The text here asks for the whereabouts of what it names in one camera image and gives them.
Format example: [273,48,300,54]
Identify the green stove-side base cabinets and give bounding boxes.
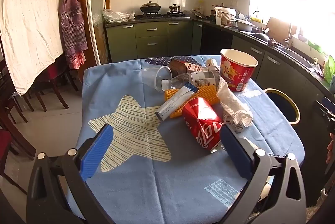
[105,19,203,64]

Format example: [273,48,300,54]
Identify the small white plastic bottle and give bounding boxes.
[205,58,219,73]

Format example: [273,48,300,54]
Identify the blue trash bin yellow rim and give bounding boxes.
[263,88,301,125]

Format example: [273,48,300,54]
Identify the black gas stove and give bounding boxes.
[135,12,191,19]

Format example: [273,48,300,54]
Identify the printed paper packet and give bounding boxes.
[222,111,236,125]

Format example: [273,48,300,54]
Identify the green sink-side base cabinets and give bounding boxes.
[201,25,335,120]

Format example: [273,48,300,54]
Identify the brown wrapper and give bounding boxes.
[167,59,188,75]

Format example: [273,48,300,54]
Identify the white hanging sheet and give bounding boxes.
[0,0,66,96]

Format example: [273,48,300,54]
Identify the black wok with lid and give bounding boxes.
[140,1,162,15]

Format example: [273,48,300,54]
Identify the yellow waffle sponge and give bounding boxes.
[164,84,220,119]

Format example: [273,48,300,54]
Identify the red paper bucket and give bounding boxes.
[219,48,259,92]

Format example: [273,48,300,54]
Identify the black pan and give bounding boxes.
[253,33,270,43]

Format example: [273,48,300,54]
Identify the dark wooden chair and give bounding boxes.
[34,55,79,112]
[0,57,34,124]

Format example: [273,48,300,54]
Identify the clear plastic cup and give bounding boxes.
[141,66,172,92]

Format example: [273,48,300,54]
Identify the checkered apron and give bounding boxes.
[58,0,88,70]

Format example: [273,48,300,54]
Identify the steel kitchen sink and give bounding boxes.
[280,46,314,68]

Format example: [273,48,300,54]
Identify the white plastic bucket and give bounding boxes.
[214,6,236,26]

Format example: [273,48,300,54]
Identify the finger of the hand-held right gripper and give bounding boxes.
[315,96,335,120]

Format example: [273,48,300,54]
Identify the person's right hand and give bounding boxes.
[326,132,335,165]

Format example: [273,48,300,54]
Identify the red soda can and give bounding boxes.
[182,97,225,154]

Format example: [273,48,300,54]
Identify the green plastic basket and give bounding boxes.
[323,55,335,84]

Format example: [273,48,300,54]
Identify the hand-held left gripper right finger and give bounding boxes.
[220,125,308,224]

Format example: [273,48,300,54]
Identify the white enamel basin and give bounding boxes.
[236,19,255,32]

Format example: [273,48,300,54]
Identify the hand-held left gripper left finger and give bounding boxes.
[26,123,116,224]

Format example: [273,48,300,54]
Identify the wooden cutting board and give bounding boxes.
[265,16,291,41]

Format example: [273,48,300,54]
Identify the clear plastic bottle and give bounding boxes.
[161,71,221,91]

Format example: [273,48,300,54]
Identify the clear plastic bags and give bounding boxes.
[102,8,135,23]

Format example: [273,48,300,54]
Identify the white tube with blue end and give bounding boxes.
[155,83,199,120]

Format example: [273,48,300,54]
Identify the small white red carton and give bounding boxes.
[183,62,207,72]

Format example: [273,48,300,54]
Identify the steel faucet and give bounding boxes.
[284,23,299,49]

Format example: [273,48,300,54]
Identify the wooden chair with red seat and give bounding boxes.
[0,109,37,196]

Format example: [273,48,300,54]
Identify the blue star-print tablecloth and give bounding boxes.
[63,55,305,224]

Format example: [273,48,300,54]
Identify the white tissue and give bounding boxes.
[216,77,254,133]

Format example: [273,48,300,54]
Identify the glass pot lid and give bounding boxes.
[191,9,207,19]

